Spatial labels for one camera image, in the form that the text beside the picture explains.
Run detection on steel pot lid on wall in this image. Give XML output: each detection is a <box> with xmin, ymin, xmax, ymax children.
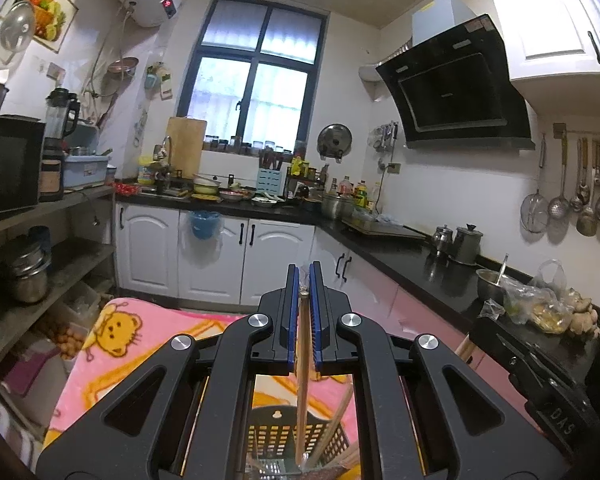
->
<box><xmin>316</xmin><ymin>124</ymin><xmax>353</xmax><ymax>164</ymax></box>

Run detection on blue bag on cabinet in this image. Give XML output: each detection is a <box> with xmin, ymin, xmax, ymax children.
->
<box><xmin>187</xmin><ymin>210</ymin><xmax>222</xmax><ymax>240</ymax></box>

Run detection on blue framed window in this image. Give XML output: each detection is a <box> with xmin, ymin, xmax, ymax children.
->
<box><xmin>176</xmin><ymin>0</ymin><xmax>327</xmax><ymax>153</ymax></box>

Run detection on yellow oil bottle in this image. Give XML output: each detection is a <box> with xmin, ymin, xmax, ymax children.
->
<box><xmin>354</xmin><ymin>180</ymin><xmax>368</xmax><ymax>208</ymax></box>

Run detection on chopsticks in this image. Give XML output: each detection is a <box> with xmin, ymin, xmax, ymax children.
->
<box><xmin>294</xmin><ymin>283</ymin><xmax>312</xmax><ymax>468</ymax></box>
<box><xmin>301</xmin><ymin>382</ymin><xmax>354</xmax><ymax>471</ymax></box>

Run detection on white base cabinets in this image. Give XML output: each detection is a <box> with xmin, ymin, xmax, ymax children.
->
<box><xmin>113</xmin><ymin>201</ymin><xmax>531</xmax><ymax>411</ymax></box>

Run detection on light blue knife block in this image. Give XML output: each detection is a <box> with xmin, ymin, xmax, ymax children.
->
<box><xmin>256</xmin><ymin>168</ymin><xmax>284</xmax><ymax>195</ymax></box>

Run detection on black microwave oven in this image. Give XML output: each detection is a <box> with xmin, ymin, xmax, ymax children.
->
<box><xmin>0</xmin><ymin>116</ymin><xmax>44</xmax><ymax>214</ymax></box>

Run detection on plastic bag of vegetables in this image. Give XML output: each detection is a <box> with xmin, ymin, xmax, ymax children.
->
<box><xmin>500</xmin><ymin>259</ymin><xmax>573</xmax><ymax>335</ymax></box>

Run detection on hanging steel ladles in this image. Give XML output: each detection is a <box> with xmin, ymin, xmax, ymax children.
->
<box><xmin>548</xmin><ymin>122</ymin><xmax>600</xmax><ymax>237</ymax></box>

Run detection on light blue storage box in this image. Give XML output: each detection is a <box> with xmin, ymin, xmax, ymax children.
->
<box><xmin>64</xmin><ymin>155</ymin><xmax>109</xmax><ymax>190</ymax></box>

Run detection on steel bowl with spoon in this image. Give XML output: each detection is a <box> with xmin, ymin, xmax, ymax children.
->
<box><xmin>476</xmin><ymin>255</ymin><xmax>508</xmax><ymax>304</ymax></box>

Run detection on wooden cutting board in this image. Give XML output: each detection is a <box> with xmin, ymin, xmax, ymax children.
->
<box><xmin>166</xmin><ymin>117</ymin><xmax>207</xmax><ymax>179</ymax></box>

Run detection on black countertop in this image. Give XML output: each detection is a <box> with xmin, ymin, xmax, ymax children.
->
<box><xmin>117</xmin><ymin>195</ymin><xmax>600</xmax><ymax>382</ymax></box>

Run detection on hanging steel strainer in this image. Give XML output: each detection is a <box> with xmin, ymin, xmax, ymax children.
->
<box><xmin>520</xmin><ymin>134</ymin><xmax>548</xmax><ymax>234</ymax></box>

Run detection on blender with black base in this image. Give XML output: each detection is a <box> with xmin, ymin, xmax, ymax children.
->
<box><xmin>38</xmin><ymin>88</ymin><xmax>81</xmax><ymax>202</ymax></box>

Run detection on steel pots on shelf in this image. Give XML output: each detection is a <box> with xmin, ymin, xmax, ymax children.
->
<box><xmin>0</xmin><ymin>235</ymin><xmax>52</xmax><ymax>304</ymax></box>

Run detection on steel pot with lid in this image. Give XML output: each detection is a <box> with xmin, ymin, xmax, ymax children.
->
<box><xmin>451</xmin><ymin>223</ymin><xmax>483</xmax><ymax>266</ymax></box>

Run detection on black range hood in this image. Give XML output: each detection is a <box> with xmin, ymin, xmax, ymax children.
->
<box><xmin>372</xmin><ymin>0</ymin><xmax>535</xmax><ymax>151</ymax></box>

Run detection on metal shelf rack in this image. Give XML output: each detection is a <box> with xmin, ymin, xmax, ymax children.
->
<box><xmin>0</xmin><ymin>185</ymin><xmax>116</xmax><ymax>441</ymax></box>

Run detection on dark green utensil basket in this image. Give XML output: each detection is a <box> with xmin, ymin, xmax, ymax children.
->
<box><xmin>242</xmin><ymin>405</ymin><xmax>350</xmax><ymax>479</ymax></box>

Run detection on fruit picture on wall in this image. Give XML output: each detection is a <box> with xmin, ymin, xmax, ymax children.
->
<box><xmin>0</xmin><ymin>0</ymin><xmax>79</xmax><ymax>53</ymax></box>

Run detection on glass pot lid on wall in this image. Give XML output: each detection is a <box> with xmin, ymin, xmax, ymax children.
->
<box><xmin>0</xmin><ymin>0</ymin><xmax>35</xmax><ymax>68</ymax></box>

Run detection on pink bear blanket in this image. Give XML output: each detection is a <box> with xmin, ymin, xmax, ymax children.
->
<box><xmin>42</xmin><ymin>296</ymin><xmax>361</xmax><ymax>480</ymax></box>

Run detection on white upper cabinet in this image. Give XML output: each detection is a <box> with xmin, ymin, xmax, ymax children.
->
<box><xmin>493</xmin><ymin>0</ymin><xmax>600</xmax><ymax>117</ymax></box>

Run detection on steel kettle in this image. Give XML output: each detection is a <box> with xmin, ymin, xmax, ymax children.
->
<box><xmin>431</xmin><ymin>224</ymin><xmax>453</xmax><ymax>256</ymax></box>

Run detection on steel stockpot on counter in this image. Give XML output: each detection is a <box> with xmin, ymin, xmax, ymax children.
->
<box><xmin>321</xmin><ymin>193</ymin><xmax>355</xmax><ymax>220</ymax></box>

